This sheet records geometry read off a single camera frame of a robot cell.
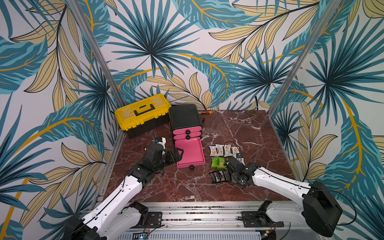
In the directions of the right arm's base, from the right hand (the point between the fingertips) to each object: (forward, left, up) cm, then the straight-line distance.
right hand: (238, 174), depth 85 cm
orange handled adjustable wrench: (+52, +11, -1) cm, 53 cm away
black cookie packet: (0, +14, -1) cm, 14 cm away
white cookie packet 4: (+16, -2, -2) cm, 16 cm away
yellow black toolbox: (+34, +56, +14) cm, 67 cm away
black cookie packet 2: (0, +10, -3) cm, 10 cm away
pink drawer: (+14, +25, -1) cm, 29 cm away
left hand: (+6, +34, +14) cm, 37 cm away
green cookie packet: (+9, +12, -1) cm, 15 cm away
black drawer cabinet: (+29, +30, +13) cm, 44 cm away
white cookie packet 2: (+18, +8, -1) cm, 20 cm away
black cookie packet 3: (0, +6, -3) cm, 7 cm away
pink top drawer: (+23, +29, +13) cm, 39 cm away
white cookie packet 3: (+17, +3, -2) cm, 17 cm away
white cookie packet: (+17, +13, -2) cm, 21 cm away
